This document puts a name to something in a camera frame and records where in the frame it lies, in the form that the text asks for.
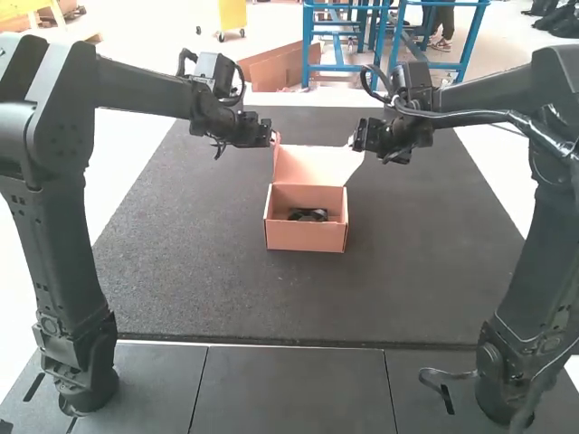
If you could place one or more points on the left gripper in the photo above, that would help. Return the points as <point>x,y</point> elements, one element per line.
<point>251,131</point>

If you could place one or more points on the black mat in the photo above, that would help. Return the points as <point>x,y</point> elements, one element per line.
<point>181,248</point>

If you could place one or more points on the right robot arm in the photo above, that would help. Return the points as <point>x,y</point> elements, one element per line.
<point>529,271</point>

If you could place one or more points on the black square fan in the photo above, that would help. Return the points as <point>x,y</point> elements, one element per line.
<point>307,214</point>

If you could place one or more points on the cardboard box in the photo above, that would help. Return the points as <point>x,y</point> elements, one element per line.
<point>305,235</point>

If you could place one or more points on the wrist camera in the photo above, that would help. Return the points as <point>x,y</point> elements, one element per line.
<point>212,68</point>
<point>416,81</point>

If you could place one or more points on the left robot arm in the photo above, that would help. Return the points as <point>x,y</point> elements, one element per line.
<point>50,226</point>

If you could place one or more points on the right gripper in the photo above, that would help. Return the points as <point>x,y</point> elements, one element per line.
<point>373,135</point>

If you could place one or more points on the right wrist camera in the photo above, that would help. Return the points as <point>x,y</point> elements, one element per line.
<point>416,81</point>

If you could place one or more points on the yellow wheeled cabinet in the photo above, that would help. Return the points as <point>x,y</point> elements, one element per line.
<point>233,13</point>

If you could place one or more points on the person's legs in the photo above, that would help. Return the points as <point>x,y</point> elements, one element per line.
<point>445,18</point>

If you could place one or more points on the dark base panel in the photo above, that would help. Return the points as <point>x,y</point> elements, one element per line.
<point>289,393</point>
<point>154,389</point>
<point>407,420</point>

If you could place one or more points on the brown board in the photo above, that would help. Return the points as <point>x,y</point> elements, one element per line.
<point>276,68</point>

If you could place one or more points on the black bags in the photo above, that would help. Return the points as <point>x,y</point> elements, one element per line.
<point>556,25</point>

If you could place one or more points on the blue metal frame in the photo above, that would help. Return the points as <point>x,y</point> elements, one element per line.
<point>307,45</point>

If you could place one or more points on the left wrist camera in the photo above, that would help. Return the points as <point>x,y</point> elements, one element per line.
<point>212,68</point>

